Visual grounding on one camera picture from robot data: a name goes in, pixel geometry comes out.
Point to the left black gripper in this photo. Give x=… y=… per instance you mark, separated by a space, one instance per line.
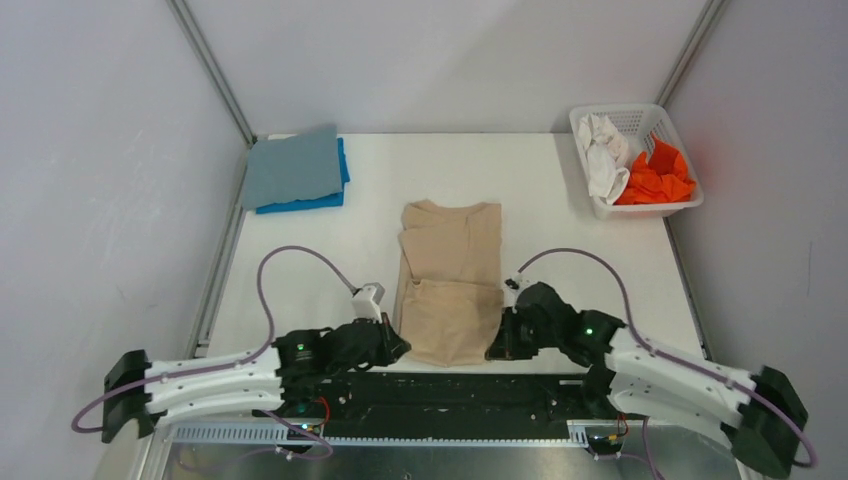
x=392 y=345

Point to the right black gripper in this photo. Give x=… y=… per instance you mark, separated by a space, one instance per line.
x=506 y=345

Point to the beige t-shirt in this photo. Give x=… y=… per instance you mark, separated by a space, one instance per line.
x=449 y=297

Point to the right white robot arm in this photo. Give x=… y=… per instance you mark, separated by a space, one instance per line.
x=758 y=416

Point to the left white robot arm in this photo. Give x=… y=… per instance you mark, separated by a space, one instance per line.
x=158 y=393

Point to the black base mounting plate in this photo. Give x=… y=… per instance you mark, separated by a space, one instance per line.
x=448 y=406

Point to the left controller board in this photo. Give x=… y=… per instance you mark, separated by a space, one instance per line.
x=304 y=432

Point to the controller board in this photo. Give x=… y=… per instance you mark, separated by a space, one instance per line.
x=304 y=432
x=605 y=447

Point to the right controller board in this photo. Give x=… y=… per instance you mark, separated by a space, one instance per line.
x=605 y=447

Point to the white plastic laundry basket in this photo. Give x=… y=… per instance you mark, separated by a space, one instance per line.
x=633 y=161

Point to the white crumpled t-shirt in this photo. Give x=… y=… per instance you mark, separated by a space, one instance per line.
x=607 y=153

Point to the orange crumpled t-shirt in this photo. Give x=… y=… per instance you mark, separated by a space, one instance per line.
x=658 y=178

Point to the folded grey t-shirt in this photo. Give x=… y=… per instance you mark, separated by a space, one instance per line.
x=300 y=172

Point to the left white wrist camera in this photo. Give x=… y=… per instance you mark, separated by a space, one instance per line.
x=366 y=302

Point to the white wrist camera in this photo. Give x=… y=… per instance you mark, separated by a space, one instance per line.
x=514 y=287
x=366 y=302

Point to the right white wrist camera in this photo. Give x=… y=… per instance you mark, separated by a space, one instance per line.
x=514 y=287

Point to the aluminium frame rail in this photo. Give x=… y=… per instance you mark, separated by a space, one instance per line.
x=250 y=445

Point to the right corner aluminium post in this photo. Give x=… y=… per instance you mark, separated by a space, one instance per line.
x=706 y=22

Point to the corner aluminium post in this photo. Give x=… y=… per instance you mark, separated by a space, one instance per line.
x=199 y=44
x=706 y=22

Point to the left corner aluminium post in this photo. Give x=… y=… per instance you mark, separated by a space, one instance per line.
x=199 y=44

